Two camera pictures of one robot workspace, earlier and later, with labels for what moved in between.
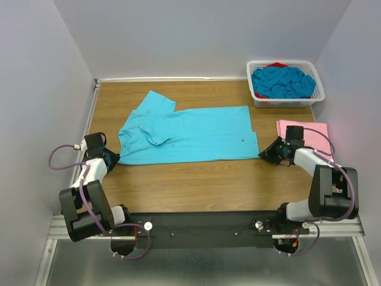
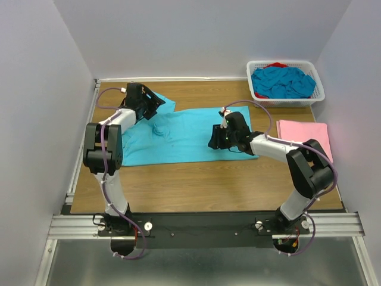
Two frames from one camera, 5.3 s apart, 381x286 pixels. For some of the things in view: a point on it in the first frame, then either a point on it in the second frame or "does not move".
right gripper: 268,154 -> 215,140
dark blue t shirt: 283,82 does not move
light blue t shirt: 156,131 does not move
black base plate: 214,229 does not move
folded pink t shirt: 316,136 does not move
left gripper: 115,158 -> 155,102
